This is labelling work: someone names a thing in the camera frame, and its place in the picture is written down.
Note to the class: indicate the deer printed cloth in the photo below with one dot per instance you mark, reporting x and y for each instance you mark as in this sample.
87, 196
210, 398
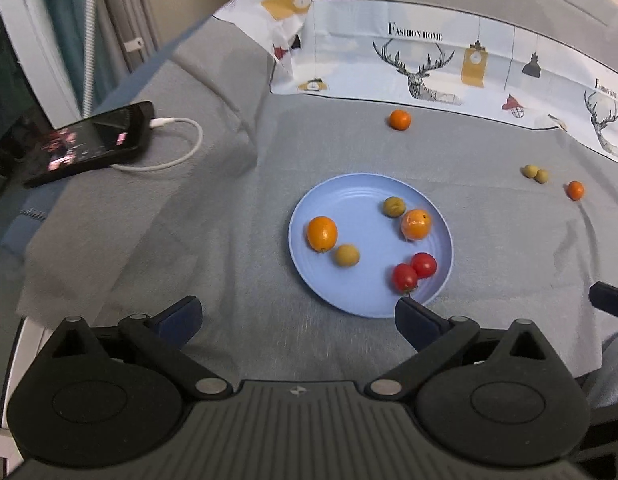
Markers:
349, 60

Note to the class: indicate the blue stitched cloth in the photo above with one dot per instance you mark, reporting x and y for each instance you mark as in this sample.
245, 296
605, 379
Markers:
24, 230

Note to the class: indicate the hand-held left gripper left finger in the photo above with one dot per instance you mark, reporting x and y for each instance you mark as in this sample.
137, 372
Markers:
181, 320

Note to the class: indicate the white curtain clip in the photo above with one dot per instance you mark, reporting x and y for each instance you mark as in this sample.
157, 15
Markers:
133, 45

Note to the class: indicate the small green plum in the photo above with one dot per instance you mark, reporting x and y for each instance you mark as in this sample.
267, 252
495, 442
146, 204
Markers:
394, 206
528, 170
541, 176
347, 255

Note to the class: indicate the white frame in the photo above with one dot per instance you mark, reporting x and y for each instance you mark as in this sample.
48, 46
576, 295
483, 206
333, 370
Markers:
34, 45

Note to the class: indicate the pale blue fabric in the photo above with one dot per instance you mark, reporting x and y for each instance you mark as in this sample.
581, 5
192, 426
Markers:
611, 365

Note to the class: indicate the teal garment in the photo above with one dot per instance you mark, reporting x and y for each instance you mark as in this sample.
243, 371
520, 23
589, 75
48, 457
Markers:
64, 20

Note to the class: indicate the grey curtain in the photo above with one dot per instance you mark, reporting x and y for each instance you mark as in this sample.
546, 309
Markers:
129, 5

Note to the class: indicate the red cherry tomato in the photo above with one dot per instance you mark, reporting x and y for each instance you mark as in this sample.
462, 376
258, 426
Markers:
424, 263
404, 276

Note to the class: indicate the small orange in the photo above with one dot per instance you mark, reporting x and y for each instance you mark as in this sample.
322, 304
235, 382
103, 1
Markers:
400, 120
416, 224
575, 190
322, 233

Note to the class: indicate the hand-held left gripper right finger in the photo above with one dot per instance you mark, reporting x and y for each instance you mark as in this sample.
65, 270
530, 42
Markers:
416, 324

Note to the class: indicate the black smartphone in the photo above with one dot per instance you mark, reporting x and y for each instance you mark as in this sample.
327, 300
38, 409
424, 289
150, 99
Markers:
89, 140

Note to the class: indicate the blue plate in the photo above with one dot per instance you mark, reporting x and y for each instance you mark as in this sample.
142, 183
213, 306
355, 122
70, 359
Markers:
364, 290

